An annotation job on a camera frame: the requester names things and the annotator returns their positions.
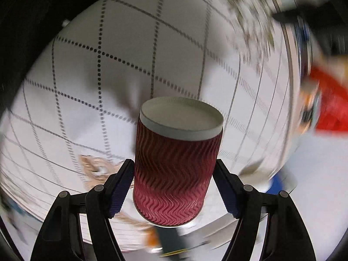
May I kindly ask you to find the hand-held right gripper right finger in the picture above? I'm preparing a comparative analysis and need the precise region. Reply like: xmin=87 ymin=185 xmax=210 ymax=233
xmin=215 ymin=159 xmax=317 ymax=261

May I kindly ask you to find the white checked printed cloth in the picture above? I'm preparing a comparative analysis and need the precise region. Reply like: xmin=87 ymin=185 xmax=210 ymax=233
xmin=0 ymin=0 xmax=297 ymax=253

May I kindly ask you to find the blue object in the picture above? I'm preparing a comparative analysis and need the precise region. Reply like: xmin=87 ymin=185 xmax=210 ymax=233
xmin=268 ymin=173 xmax=295 ymax=195

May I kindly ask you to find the red cloth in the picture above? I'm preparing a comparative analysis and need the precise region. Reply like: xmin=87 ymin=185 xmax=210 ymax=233
xmin=310 ymin=66 xmax=348 ymax=134

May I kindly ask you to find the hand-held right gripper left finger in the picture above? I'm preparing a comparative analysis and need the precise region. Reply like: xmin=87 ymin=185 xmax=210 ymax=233
xmin=30 ymin=159 xmax=135 ymax=261

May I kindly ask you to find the red ribbed paper cup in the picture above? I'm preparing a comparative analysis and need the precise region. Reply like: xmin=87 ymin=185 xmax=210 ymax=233
xmin=132 ymin=97 xmax=224 ymax=228

